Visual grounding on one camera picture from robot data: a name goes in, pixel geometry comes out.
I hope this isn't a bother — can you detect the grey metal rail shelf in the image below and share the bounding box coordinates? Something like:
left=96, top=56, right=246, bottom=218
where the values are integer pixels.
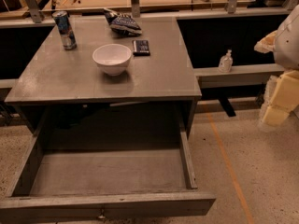
left=194, top=63, right=284, bottom=89

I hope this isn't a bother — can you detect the dark blue snack bar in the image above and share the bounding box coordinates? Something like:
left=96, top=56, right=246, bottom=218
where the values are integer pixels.
left=133, top=40, right=150, bottom=56

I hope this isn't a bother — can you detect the grey top drawer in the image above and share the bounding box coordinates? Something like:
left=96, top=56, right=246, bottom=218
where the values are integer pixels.
left=0, top=103, right=216, bottom=224

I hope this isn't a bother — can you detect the blue white chip bag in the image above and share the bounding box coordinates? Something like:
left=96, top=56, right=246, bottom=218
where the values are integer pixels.
left=104, top=8, right=142, bottom=36

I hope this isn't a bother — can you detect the white bowl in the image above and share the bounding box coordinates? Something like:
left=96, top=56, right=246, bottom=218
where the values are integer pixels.
left=93, top=44, right=132, bottom=76

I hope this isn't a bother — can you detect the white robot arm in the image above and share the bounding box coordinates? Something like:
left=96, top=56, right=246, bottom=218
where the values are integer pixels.
left=254, top=5, right=299, bottom=132

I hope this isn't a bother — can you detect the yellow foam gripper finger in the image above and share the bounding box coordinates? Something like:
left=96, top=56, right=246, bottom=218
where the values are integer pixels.
left=258, top=70, right=299, bottom=132

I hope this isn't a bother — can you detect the grey drawer cabinet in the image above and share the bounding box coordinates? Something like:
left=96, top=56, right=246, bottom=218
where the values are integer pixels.
left=6, top=16, right=200, bottom=131

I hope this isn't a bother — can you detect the blue silver drink can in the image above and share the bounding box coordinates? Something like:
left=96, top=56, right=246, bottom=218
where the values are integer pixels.
left=52, top=11, right=77, bottom=50

